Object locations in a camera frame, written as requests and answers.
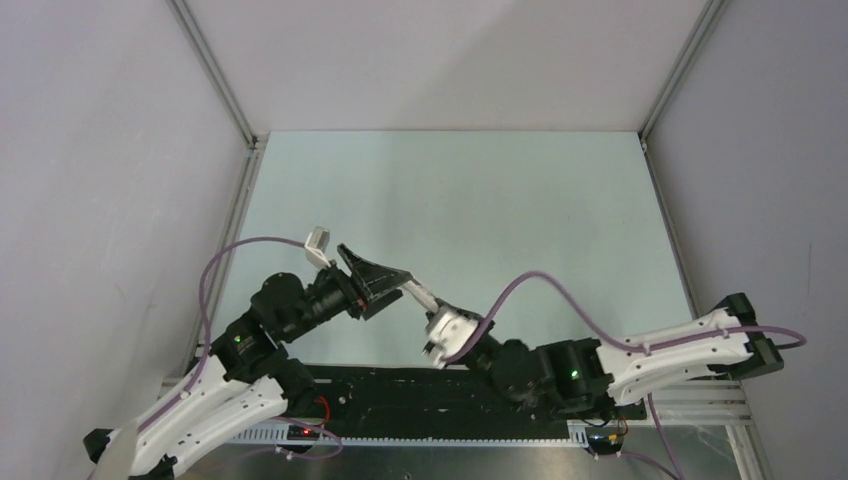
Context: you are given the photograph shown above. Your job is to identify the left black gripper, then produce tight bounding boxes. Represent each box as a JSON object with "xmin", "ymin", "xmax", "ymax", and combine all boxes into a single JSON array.
[{"xmin": 283, "ymin": 243, "xmax": 413, "ymax": 341}]

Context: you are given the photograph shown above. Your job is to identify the white remote control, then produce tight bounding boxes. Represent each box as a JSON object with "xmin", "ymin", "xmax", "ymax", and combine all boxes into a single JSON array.
[{"xmin": 402, "ymin": 278, "xmax": 440, "ymax": 313}]

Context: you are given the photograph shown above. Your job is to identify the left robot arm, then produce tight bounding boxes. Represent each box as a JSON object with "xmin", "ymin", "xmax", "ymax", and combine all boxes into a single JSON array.
[{"xmin": 83, "ymin": 229, "xmax": 413, "ymax": 479}]

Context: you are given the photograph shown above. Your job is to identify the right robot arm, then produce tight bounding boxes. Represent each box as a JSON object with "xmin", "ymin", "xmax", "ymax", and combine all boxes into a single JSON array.
[{"xmin": 425, "ymin": 293, "xmax": 784, "ymax": 418}]

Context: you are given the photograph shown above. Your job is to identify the left electronics board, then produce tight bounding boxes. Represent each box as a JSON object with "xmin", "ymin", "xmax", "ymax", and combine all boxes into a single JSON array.
[{"xmin": 285, "ymin": 424, "xmax": 322, "ymax": 443}]

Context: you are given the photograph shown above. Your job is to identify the electronics board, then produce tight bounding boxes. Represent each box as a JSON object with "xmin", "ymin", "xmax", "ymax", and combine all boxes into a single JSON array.
[
  {"xmin": 285, "ymin": 424, "xmax": 322, "ymax": 443},
  {"xmin": 587, "ymin": 433, "xmax": 626, "ymax": 457}
]

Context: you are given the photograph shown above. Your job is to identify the right electronics board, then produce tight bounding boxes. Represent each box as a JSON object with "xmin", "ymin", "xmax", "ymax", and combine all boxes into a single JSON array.
[{"xmin": 587, "ymin": 433, "xmax": 626, "ymax": 457}]

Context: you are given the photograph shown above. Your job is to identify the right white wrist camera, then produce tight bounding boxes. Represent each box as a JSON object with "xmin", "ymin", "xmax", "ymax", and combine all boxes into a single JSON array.
[{"xmin": 424, "ymin": 313, "xmax": 477, "ymax": 369}]

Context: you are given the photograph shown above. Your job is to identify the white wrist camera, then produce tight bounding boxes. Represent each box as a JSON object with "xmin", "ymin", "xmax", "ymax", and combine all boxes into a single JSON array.
[
  {"xmin": 304, "ymin": 226, "xmax": 331, "ymax": 270},
  {"xmin": 424, "ymin": 313, "xmax": 477, "ymax": 369}
]

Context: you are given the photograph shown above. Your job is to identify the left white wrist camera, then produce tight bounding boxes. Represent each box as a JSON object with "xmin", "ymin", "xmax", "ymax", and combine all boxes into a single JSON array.
[{"xmin": 304, "ymin": 226, "xmax": 331, "ymax": 270}]

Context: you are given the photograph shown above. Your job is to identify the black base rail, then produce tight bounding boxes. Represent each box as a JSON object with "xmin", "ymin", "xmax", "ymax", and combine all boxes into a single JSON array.
[{"xmin": 188, "ymin": 360, "xmax": 647, "ymax": 442}]

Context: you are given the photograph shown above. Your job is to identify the grey slotted cable duct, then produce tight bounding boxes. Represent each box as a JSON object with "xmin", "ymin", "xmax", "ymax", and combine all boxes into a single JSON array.
[{"xmin": 226, "ymin": 423, "xmax": 589, "ymax": 448}]

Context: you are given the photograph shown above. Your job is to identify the left aluminium frame post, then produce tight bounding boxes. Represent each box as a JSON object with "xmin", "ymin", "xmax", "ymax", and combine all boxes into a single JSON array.
[{"xmin": 166, "ymin": 0, "xmax": 258, "ymax": 149}]

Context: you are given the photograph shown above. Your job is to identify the aluminium frame post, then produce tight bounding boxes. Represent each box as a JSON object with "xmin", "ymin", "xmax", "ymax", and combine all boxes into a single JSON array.
[
  {"xmin": 638, "ymin": 0, "xmax": 731, "ymax": 144},
  {"xmin": 166, "ymin": 0, "xmax": 258, "ymax": 149}
]

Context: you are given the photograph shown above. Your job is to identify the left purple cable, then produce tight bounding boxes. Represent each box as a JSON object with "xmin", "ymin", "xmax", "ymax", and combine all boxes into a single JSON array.
[{"xmin": 86, "ymin": 236, "xmax": 309, "ymax": 480}]

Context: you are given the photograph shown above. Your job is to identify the right aluminium frame post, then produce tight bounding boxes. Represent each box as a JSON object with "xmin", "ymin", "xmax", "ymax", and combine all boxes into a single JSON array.
[{"xmin": 638, "ymin": 0, "xmax": 731, "ymax": 144}]

